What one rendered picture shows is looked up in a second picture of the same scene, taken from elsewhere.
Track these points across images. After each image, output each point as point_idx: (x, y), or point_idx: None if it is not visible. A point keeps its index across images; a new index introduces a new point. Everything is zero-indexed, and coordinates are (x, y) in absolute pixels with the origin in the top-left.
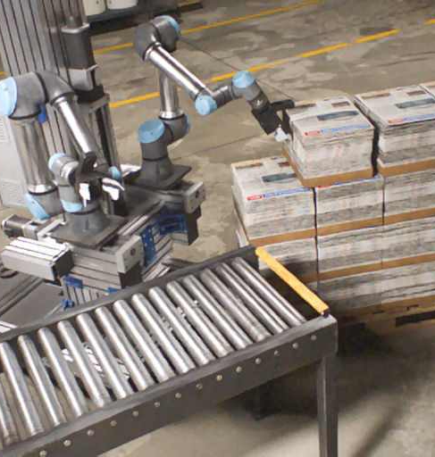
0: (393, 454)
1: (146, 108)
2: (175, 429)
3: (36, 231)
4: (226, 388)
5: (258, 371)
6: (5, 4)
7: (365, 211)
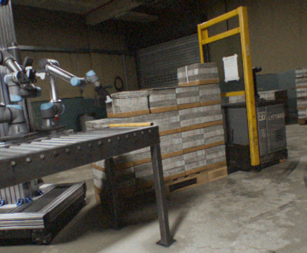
0: (189, 223)
1: None
2: (72, 243)
3: None
4: (113, 149)
5: (127, 143)
6: None
7: None
